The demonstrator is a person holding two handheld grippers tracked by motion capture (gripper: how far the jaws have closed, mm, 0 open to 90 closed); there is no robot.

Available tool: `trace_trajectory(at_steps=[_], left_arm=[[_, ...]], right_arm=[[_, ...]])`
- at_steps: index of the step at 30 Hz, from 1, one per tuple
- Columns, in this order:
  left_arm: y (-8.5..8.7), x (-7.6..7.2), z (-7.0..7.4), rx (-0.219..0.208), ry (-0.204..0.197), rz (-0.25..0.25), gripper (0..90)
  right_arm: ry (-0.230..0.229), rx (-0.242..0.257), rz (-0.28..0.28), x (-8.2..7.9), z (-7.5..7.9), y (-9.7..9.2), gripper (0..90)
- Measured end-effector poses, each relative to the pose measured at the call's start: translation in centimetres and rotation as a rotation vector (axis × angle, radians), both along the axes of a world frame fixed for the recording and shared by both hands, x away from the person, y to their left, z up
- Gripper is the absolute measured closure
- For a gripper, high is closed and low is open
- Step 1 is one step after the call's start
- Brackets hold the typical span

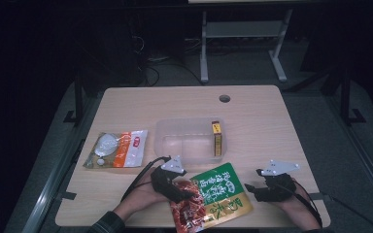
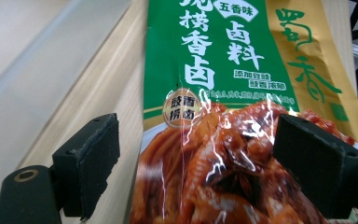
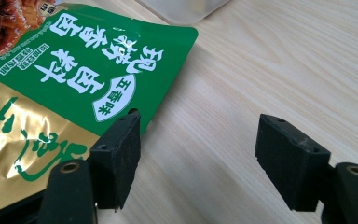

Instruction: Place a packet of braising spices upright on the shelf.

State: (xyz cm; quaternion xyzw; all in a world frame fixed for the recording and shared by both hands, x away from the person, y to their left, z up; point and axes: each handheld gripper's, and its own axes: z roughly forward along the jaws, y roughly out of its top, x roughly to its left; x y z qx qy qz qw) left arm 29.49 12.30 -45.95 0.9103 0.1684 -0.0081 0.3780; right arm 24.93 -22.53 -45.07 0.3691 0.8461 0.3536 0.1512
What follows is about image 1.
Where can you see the clear plastic container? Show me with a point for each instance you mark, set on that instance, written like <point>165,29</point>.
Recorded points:
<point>187,142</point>

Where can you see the orange white food pouch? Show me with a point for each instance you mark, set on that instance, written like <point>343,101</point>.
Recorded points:
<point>123,150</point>

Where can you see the grey table bracket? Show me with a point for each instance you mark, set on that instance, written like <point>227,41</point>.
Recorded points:
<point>317,196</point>
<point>67,195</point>

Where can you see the green red food pouch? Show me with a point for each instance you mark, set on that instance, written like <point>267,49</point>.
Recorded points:
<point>223,194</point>

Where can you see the white metal table frame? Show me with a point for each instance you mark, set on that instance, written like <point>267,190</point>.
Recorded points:
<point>243,29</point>

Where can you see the black metal stand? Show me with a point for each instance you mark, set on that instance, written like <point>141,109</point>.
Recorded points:
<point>78,97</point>
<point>345,97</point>

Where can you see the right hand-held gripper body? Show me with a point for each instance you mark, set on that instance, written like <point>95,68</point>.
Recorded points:
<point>280,187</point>

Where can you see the small dark red snack packet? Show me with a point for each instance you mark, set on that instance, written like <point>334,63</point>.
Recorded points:
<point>217,142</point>

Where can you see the person's left hand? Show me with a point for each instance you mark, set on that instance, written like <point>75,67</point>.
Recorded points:
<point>139,200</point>

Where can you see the grey metal floor rail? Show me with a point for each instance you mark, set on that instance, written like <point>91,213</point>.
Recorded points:
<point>362,155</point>
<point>51,187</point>

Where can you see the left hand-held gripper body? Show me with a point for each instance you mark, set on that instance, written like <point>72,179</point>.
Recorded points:
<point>163,183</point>

